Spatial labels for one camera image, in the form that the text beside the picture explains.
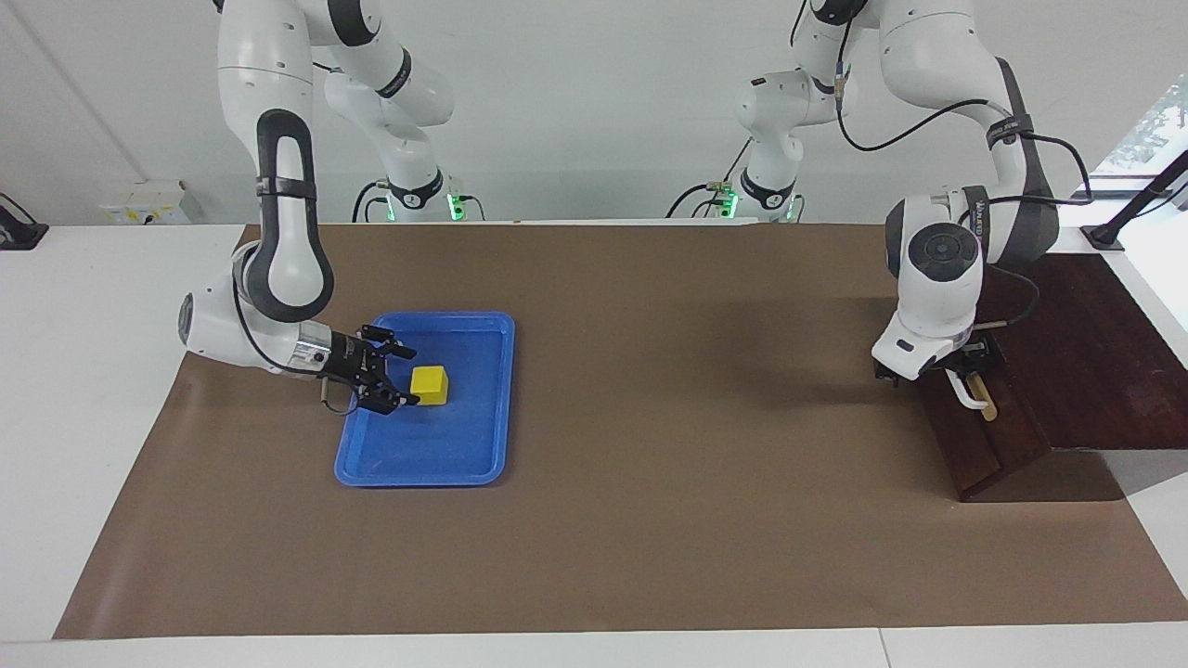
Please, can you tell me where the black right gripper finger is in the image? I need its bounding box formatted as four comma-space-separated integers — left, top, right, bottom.
357, 323, 417, 361
357, 376, 420, 416

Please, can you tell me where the yellow cube block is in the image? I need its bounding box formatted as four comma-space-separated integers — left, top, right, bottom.
410, 366, 449, 407

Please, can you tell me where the dark wooden drawer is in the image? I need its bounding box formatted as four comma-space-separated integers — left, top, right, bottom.
919, 366, 1054, 476

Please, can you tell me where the dark wooden drawer cabinet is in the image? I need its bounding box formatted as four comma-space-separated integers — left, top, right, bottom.
914, 252, 1188, 503

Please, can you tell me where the blue plastic tray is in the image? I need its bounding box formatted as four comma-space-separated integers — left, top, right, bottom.
334, 311, 516, 489

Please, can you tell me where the black angled pole stand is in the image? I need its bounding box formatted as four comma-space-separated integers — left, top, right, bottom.
1081, 148, 1188, 253

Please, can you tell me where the brown paper table mat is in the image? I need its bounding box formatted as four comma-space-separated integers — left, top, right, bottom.
53, 221, 1188, 641

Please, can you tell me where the bright window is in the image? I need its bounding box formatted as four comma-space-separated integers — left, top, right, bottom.
1091, 79, 1188, 177

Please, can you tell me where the black table clamp stand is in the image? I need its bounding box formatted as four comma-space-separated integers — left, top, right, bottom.
0, 193, 49, 251

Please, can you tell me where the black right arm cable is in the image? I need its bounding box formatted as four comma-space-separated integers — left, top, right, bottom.
230, 56, 363, 416

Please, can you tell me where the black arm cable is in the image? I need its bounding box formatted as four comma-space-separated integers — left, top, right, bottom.
833, 0, 1096, 331
230, 56, 363, 416

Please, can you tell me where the black right base cable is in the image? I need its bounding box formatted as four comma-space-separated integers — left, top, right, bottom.
351, 181, 391, 224

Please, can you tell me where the black base cable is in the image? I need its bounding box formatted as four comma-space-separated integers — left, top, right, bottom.
665, 139, 749, 221
351, 181, 391, 224

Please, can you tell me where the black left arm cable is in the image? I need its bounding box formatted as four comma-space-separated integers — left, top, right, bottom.
833, 0, 1096, 331

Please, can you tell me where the white wall socket box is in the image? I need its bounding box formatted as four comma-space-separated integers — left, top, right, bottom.
100, 181, 191, 225

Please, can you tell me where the black left base cable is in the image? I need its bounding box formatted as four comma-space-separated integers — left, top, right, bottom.
665, 139, 749, 221

